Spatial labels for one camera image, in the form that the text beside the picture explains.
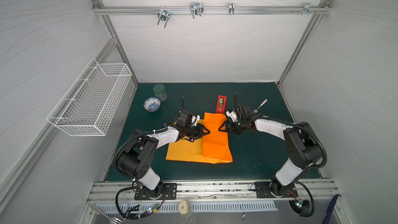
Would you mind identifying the metal u-bolt clamp middle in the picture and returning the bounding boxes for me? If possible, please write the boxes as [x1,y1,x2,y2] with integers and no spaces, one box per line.
[189,2,204,18]

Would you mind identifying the metal bracket clamp right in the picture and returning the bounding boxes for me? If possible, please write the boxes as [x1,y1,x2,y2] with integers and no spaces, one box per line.
[292,3,320,16]

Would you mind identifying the green lidded glass jar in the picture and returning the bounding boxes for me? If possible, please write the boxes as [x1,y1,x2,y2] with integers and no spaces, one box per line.
[152,84,167,102]

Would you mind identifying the aluminium cross rail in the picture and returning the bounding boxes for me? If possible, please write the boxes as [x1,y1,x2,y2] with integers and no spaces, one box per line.
[93,4,332,16]

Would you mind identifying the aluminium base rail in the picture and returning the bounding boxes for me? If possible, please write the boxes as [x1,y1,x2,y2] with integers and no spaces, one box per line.
[87,179,339,203]

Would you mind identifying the metal ring clamp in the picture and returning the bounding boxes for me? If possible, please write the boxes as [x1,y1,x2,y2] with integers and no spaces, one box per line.
[229,3,235,16]

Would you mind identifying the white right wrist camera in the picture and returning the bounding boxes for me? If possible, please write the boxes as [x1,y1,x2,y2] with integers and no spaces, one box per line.
[226,110,238,122]

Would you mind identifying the fork with white handle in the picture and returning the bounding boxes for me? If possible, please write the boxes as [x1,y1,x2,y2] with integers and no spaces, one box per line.
[253,99,268,114]

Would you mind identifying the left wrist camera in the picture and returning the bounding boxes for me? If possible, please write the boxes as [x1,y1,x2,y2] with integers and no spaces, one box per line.
[176,110,200,128]

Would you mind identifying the white wire basket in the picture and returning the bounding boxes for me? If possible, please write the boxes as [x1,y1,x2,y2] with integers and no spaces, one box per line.
[46,58,132,136]

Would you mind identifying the metal u-bolt clamp left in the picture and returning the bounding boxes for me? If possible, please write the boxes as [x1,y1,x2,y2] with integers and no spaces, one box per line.
[157,9,170,28]

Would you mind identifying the red tape dispenser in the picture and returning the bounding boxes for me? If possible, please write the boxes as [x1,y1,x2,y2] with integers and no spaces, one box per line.
[216,95,227,114]

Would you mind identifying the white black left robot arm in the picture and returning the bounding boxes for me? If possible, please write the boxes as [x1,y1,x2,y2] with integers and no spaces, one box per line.
[112,123,210,198]

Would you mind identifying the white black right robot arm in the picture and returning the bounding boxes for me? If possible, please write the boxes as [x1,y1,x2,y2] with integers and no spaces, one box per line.
[218,115,328,198]

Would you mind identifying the blue handled tool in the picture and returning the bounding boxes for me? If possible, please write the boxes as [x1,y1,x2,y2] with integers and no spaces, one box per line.
[322,194,340,224]

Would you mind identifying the metal u-bolt clamp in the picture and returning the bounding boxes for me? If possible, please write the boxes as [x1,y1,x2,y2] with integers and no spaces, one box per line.
[189,2,204,18]
[157,9,170,28]

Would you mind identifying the round white puck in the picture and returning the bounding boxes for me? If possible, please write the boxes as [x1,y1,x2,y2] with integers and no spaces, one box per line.
[178,200,193,218]

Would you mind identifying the orange wrapping paper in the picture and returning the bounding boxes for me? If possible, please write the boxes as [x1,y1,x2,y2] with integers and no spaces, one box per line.
[166,113,233,164]

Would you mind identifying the blue white ceramic bowl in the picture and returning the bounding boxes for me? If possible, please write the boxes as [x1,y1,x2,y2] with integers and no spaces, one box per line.
[143,96,161,112]

